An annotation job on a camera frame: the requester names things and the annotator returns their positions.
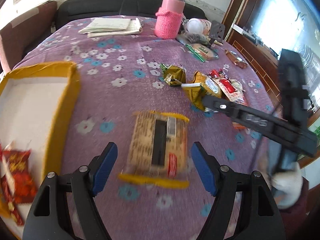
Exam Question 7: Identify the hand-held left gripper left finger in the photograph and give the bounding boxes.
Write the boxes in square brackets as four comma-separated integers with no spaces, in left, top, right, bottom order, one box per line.
[22,142,118,240]

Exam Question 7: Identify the purple floral tablecloth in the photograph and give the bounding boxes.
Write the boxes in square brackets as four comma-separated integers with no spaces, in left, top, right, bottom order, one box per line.
[11,15,283,240]

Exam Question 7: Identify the green and gold small packet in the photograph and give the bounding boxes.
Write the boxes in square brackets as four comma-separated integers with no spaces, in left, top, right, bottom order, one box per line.
[160,64,187,87]

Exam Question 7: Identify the wooden cabinet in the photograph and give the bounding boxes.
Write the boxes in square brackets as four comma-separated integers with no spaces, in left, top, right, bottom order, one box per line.
[221,0,320,168]

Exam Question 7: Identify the brown armchair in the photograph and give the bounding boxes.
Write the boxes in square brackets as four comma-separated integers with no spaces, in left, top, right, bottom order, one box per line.
[0,0,57,74]

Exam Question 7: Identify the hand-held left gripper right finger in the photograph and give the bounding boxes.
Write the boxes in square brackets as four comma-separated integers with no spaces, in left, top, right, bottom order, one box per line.
[191,141,285,240]

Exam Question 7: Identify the round crackers packet green edge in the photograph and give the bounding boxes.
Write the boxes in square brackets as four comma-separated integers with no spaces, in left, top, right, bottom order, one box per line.
[186,42,219,62]

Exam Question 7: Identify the white paper stack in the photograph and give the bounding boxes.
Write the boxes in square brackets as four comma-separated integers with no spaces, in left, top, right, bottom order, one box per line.
[78,17,132,34]

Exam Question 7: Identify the paper booklet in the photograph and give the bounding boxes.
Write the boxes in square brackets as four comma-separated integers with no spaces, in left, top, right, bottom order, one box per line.
[87,18,143,38]

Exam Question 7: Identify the yellow cardboard box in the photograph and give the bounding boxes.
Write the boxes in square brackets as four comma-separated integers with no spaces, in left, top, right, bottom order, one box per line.
[0,61,81,233]

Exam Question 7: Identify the yellow square cracker packet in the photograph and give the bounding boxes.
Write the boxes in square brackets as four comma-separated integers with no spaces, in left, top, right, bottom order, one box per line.
[181,71,223,112]

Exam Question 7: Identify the white round jar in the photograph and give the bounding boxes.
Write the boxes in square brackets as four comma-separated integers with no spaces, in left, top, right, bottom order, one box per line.
[187,18,212,36]

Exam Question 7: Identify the brown wafer packet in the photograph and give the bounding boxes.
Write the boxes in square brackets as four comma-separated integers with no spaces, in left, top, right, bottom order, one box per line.
[225,50,248,69]

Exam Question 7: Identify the small red candy packet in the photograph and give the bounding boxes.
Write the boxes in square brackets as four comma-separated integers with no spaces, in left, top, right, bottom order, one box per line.
[209,69,227,78]

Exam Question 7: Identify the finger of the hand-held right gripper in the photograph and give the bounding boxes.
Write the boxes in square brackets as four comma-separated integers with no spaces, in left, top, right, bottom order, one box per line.
[201,95,275,135]

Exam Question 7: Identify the black phone stand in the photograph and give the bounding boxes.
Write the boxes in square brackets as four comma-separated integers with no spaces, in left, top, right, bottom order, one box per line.
[206,20,225,47]

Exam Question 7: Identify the red and white snack packet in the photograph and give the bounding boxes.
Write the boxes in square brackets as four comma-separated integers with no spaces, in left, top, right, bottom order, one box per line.
[212,77,247,105]

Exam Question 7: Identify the pink thermos with knit sleeve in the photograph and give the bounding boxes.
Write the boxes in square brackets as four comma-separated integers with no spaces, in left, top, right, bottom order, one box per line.
[154,0,186,40]

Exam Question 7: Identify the glass window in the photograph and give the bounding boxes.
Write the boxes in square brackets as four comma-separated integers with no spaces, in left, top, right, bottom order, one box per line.
[252,0,320,63]

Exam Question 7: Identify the clear bag of dark snacks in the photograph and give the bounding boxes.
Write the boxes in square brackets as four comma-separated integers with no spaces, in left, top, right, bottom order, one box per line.
[177,32,210,46]

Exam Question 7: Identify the dark red peanut packet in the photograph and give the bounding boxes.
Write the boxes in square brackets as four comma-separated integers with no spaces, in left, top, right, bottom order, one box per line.
[0,144,38,227]

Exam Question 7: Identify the clear cracker packet yellow edges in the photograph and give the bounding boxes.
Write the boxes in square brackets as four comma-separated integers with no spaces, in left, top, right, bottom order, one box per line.
[117,110,190,189]

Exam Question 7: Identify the person's right hand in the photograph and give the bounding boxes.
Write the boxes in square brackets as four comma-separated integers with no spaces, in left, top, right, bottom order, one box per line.
[271,162,304,209]

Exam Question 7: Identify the black sofa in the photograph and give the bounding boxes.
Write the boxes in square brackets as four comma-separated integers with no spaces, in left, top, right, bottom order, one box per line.
[54,0,208,30]

